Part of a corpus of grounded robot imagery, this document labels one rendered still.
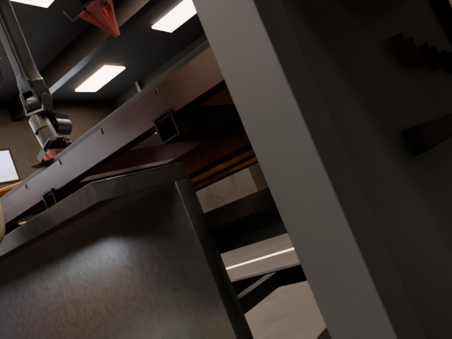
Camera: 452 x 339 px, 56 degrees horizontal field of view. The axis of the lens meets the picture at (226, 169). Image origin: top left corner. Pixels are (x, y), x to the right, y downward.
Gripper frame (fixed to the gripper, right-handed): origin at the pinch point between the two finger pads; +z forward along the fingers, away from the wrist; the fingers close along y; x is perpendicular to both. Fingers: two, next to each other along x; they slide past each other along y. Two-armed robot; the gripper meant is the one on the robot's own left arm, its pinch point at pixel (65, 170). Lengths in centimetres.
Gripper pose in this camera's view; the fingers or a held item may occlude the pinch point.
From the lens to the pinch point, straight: 134.0
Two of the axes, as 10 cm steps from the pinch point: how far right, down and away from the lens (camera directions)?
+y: -6.1, 5.6, 5.6
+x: -5.9, 1.5, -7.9
